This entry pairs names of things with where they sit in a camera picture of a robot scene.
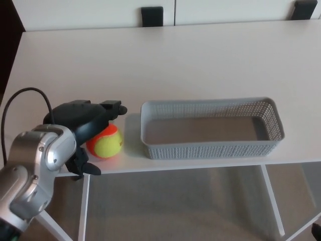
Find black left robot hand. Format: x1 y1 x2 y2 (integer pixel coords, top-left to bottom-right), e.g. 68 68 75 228
43 99 128 181

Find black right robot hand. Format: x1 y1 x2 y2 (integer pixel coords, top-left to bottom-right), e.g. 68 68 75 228
311 217 321 241

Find yellow orange tennis ball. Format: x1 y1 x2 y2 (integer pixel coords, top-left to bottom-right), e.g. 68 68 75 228
86 123 124 159

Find grey perforated plastic basket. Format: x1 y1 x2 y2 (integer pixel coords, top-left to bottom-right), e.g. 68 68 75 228
140 96 286 161

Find white cabinet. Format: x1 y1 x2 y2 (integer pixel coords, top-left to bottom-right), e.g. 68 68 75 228
12 0 321 33

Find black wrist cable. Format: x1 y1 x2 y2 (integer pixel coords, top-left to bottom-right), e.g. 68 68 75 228
1 87 56 166

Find white metal table frame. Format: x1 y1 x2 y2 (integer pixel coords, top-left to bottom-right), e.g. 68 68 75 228
35 163 321 241

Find black cabinet handle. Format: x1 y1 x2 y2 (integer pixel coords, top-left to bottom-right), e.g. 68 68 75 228
140 6 165 27
293 0 318 20

